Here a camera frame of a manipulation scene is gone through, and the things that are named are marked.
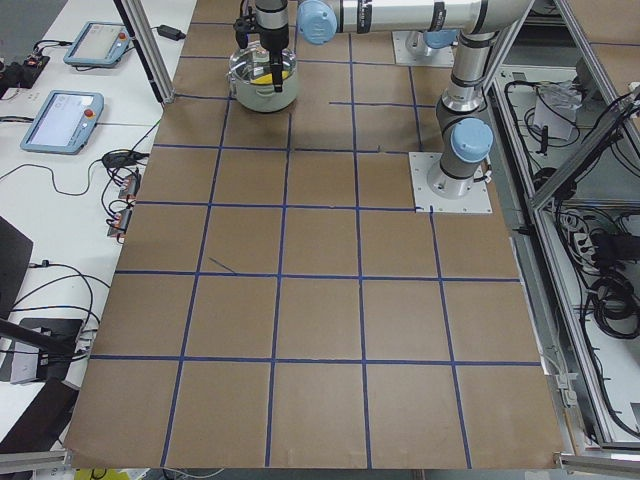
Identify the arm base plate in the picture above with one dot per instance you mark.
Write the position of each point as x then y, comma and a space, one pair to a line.
425, 50
435, 192

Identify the far blue teach pendant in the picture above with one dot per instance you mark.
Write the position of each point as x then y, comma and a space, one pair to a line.
98, 44

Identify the near blue teach pendant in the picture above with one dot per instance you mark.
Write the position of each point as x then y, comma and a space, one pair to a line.
64, 123

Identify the blue teach pendant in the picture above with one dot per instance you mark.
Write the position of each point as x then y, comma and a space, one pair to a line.
64, 123
98, 44

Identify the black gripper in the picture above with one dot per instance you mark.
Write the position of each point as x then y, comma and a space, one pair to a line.
274, 40

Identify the brown paper table cover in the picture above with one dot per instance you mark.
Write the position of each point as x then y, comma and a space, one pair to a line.
279, 302

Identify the black power adapter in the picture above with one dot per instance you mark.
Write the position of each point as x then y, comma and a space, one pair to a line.
171, 33

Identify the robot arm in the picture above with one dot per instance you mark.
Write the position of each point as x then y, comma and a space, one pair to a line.
432, 23
468, 142

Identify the yellow corn cob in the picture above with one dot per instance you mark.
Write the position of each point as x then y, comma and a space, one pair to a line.
266, 78

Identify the aluminium frame post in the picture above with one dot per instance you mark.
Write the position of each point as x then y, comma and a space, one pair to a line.
135, 20

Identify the black laptop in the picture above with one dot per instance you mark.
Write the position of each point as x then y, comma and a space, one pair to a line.
15, 249

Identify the pale green steel pot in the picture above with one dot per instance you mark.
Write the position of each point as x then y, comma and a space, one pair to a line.
264, 99

